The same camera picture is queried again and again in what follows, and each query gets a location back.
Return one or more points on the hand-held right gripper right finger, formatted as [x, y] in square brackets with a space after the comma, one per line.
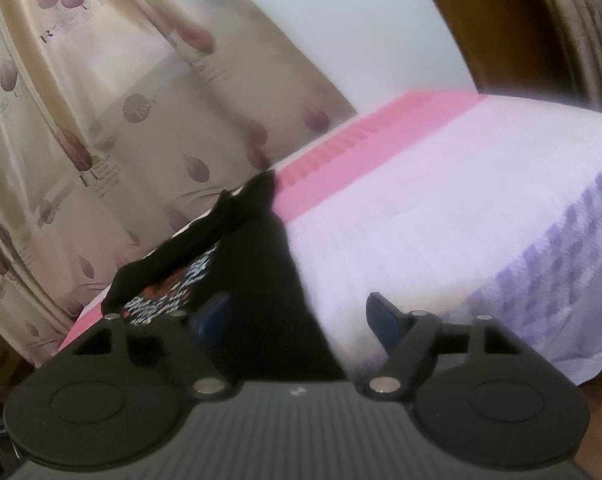
[381, 316]

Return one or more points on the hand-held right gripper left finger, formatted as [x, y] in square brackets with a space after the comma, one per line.
[212, 316]

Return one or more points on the black printed t-shirt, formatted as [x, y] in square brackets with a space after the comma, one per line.
[266, 260]

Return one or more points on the pink and white bed blanket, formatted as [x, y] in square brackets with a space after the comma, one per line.
[431, 185]

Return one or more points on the beige flower print curtain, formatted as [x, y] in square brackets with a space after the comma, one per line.
[106, 110]

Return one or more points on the brown wooden panel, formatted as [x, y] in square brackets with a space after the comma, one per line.
[501, 20]

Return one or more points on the grey striped curtain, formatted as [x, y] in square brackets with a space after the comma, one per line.
[588, 35]

